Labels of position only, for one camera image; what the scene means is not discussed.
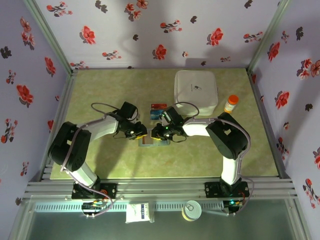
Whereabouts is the grey-green card holder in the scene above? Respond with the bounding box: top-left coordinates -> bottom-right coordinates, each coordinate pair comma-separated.
138,129 -> 171,148

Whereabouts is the blue credit card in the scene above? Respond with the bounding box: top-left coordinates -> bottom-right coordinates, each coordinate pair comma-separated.
149,109 -> 165,120

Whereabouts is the clear acrylic card stand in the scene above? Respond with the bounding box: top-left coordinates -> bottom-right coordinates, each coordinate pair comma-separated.
149,102 -> 169,121

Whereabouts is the orange pill bottle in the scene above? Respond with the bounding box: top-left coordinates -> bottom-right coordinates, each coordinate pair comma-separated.
223,94 -> 240,114

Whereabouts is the white paper packet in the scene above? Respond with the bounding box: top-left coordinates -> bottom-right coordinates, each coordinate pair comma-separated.
124,202 -> 155,224

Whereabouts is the tin can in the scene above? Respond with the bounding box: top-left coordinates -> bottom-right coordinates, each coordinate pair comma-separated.
181,200 -> 203,222

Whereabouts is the aluminium front rail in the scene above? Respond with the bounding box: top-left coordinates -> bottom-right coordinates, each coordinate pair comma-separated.
22,177 -> 299,202

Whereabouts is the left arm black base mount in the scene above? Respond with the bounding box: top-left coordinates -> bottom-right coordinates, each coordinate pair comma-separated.
71,181 -> 118,200

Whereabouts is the aluminium side rail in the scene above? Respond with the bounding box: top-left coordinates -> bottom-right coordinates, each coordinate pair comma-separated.
246,68 -> 293,180
29,69 -> 79,182

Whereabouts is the left arm grey cable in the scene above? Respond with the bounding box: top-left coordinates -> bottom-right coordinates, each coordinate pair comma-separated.
59,102 -> 116,218

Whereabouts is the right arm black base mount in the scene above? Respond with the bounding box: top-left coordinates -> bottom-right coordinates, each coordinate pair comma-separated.
204,181 -> 250,200

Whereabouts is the grey slotted cable duct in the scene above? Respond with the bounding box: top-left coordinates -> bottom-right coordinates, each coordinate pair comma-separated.
33,201 -> 225,213

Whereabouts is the aluminium frame post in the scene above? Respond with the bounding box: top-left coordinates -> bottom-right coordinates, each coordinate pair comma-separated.
23,0 -> 79,76
246,0 -> 292,75

